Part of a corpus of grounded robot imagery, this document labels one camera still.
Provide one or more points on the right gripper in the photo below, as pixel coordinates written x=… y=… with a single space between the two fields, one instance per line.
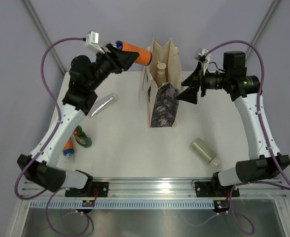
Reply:
x=190 y=95

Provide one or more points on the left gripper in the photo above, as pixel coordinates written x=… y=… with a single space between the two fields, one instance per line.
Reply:
x=124 y=59

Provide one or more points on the cream canvas tote bag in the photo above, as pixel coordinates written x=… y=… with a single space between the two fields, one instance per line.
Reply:
x=162 y=103

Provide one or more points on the olive green clear bottle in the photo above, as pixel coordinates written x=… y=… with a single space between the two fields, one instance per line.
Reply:
x=205 y=152

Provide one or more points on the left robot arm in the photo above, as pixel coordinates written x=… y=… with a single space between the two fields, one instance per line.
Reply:
x=40 y=166

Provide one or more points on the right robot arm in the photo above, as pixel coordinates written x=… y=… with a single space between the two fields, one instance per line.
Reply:
x=265 y=159

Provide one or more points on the beige pump bottle in bag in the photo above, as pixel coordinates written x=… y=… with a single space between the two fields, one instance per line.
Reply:
x=160 y=77

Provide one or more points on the silver squeeze tube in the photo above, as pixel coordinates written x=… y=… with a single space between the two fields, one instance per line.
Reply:
x=102 y=104

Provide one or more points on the small orange bottle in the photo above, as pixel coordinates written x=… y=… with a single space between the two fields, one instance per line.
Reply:
x=68 y=150

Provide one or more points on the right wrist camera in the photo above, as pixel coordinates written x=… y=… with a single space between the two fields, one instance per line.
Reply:
x=204 y=59

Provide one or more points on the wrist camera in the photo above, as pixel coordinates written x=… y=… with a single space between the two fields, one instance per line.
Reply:
x=92 y=42
x=204 y=59

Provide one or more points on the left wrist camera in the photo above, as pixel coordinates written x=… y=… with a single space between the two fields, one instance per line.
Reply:
x=92 y=42

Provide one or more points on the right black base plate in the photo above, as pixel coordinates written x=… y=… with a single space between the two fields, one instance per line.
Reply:
x=205 y=189

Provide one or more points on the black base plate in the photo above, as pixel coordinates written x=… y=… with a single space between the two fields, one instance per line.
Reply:
x=205 y=189
x=100 y=189

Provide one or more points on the aluminium frame post left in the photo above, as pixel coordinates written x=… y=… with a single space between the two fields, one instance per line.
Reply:
x=35 y=19

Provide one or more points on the aluminium frame post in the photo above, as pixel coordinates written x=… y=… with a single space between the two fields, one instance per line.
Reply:
x=35 y=19
x=265 y=21

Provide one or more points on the aluminium frame post right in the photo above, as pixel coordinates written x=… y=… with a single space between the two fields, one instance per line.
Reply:
x=265 y=21

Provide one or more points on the aluminium mounting rail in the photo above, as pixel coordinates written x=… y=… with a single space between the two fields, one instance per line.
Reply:
x=178 y=188

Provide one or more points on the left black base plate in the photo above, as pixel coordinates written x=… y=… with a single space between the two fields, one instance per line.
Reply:
x=100 y=189

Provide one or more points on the white slotted cable duct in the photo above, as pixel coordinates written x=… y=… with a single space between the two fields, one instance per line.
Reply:
x=123 y=204

